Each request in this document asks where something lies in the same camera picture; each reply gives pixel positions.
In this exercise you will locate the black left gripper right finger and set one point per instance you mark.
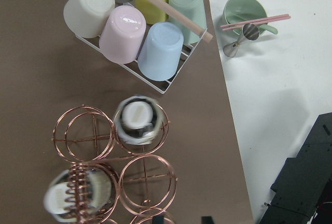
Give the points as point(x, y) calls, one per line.
point(206, 220)

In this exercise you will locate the tea bottle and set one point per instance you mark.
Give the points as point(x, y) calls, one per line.
point(79, 192)
point(138, 120)

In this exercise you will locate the blue cup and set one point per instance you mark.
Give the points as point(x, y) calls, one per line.
point(161, 51)

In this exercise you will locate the copper wire bottle basket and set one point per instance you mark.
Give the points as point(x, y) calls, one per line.
point(143, 183)

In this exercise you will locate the black foam case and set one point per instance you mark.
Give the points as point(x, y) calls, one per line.
point(303, 178)

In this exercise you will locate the steel jigger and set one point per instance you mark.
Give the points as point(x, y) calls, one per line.
point(250, 32)

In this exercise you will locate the white cup rack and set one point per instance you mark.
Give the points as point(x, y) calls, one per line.
point(187, 50)

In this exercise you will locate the pink cup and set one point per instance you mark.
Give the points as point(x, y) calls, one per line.
point(123, 34)

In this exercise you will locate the white cup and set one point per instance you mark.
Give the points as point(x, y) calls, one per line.
point(87, 18)

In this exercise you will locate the green bowl with spoon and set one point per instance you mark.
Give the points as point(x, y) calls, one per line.
point(242, 10)

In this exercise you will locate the green cup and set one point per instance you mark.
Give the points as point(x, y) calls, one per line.
point(193, 10)

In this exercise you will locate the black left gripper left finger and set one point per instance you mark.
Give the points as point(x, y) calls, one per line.
point(158, 219)

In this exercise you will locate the pink chopsticks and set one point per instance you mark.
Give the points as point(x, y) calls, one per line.
point(259, 21)

